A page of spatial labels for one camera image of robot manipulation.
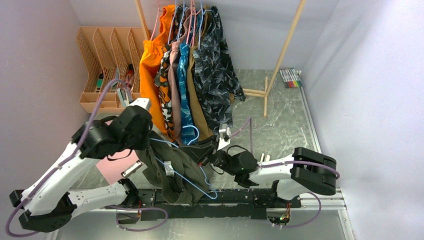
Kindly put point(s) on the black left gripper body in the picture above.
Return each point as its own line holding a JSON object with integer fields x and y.
{"x": 137, "y": 142}

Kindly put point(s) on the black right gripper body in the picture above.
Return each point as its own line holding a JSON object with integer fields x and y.
{"x": 219, "y": 158}

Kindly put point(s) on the olive green shorts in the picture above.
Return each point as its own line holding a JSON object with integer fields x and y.
{"x": 175, "y": 172}

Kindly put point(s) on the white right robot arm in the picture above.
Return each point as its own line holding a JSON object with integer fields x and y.
{"x": 301, "y": 172}

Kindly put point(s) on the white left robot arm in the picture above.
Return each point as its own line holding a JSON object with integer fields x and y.
{"x": 49, "y": 204}

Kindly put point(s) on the brown hanging shorts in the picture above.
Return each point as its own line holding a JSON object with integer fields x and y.
{"x": 197, "y": 114}

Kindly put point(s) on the blue patterned shorts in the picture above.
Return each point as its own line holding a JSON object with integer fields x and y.
{"x": 187, "y": 132}

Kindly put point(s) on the black orange patterned shorts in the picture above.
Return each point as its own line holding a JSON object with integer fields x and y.
{"x": 165, "y": 96}

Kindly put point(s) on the pink hanging shorts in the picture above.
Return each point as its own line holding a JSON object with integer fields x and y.
{"x": 180, "y": 27}

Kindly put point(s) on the dark leaf-print shorts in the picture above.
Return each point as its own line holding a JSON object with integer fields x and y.
{"x": 214, "y": 75}

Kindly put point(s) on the orange hanging shorts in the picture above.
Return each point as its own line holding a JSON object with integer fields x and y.
{"x": 150, "y": 63}

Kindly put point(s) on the pink clipboard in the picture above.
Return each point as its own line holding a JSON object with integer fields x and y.
{"x": 112, "y": 170}

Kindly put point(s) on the white stapler on table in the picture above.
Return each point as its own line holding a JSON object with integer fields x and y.
{"x": 264, "y": 158}

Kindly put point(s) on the wooden clothes rack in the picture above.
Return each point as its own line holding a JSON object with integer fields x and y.
{"x": 268, "y": 84}

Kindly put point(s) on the peach desk organizer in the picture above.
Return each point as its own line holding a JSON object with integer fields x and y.
{"x": 109, "y": 53}

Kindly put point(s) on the set of coloured markers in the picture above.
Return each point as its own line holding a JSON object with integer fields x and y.
{"x": 291, "y": 78}

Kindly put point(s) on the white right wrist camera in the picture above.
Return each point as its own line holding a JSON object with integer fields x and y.
{"x": 224, "y": 136}

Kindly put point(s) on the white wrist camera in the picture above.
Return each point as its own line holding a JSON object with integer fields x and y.
{"x": 224, "y": 136}
{"x": 144, "y": 103}

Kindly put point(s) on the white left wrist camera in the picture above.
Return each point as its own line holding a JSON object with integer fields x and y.
{"x": 144, "y": 103}

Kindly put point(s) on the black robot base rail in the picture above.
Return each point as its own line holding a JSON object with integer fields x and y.
{"x": 254, "y": 203}

